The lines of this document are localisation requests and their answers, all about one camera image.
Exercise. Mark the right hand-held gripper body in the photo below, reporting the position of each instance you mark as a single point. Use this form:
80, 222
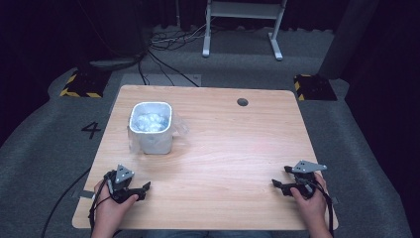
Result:
305, 167

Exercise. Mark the grey flat stand base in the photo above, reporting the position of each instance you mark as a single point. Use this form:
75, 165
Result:
114, 62

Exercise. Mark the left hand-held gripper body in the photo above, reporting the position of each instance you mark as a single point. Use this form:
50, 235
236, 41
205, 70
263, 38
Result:
123, 175

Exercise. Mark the white metal stand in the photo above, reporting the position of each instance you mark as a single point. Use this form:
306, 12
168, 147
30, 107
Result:
244, 10

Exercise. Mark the clear plastic bag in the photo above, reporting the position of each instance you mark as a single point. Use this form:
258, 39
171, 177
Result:
150, 122

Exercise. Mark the person's left hand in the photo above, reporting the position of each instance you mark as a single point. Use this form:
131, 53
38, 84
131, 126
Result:
109, 211

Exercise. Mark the black yellow striped base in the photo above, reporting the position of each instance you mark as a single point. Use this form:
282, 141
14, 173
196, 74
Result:
84, 84
315, 87

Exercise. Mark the person's right hand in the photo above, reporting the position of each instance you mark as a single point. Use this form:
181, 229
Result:
313, 208

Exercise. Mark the white plastic bin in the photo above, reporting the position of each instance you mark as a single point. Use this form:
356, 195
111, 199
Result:
155, 143

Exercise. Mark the grey pillar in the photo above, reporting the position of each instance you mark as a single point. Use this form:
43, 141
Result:
350, 36

